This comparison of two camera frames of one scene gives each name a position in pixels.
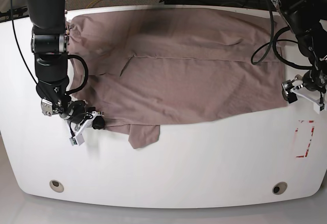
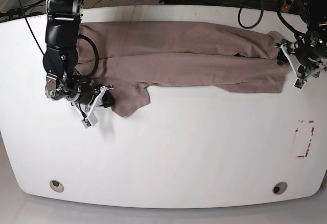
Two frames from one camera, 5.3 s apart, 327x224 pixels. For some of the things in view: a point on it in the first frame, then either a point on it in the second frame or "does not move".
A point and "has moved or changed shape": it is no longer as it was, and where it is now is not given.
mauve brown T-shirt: [145, 68] has moved or changed shape
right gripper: [312, 80] -> [309, 50]
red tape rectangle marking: [309, 121] does not move
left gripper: [76, 112] -> [85, 93]
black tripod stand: [14, 14] does not move
